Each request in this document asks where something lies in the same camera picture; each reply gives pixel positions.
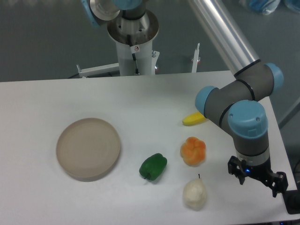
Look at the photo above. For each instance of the beige round plate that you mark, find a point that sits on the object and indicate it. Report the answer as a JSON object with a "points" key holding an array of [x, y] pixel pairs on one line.
{"points": [[88, 149]]}

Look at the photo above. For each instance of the black device at table edge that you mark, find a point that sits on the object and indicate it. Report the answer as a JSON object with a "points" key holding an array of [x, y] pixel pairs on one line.
{"points": [[292, 201]]}

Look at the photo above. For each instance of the yellow banana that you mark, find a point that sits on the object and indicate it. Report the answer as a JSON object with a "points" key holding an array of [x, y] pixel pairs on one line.
{"points": [[193, 119]]}

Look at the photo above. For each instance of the white pear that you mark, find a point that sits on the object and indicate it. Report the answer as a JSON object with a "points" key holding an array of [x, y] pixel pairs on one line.
{"points": [[194, 194]]}

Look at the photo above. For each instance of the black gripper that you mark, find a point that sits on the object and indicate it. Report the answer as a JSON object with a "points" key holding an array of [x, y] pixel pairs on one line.
{"points": [[277, 182]]}

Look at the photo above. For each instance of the white right support bracket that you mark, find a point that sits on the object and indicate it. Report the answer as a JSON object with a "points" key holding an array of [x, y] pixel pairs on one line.
{"points": [[196, 59]]}

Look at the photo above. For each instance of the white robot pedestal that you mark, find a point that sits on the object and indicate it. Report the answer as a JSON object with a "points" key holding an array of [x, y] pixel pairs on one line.
{"points": [[134, 44]]}

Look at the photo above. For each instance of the blue plastic bag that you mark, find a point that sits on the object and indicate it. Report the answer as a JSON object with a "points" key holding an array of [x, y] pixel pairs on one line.
{"points": [[263, 7]]}

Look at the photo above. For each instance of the white support bracket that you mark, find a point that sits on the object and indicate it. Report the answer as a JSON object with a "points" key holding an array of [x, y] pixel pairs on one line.
{"points": [[99, 70], [196, 59]]}

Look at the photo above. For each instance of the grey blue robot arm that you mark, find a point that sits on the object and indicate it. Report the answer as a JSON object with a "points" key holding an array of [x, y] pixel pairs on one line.
{"points": [[235, 108]]}

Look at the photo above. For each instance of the white left support bracket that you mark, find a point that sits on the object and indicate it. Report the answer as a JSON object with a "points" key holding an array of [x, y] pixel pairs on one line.
{"points": [[99, 70]]}

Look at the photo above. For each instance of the green bell pepper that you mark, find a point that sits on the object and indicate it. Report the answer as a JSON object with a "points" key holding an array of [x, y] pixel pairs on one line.
{"points": [[153, 167]]}

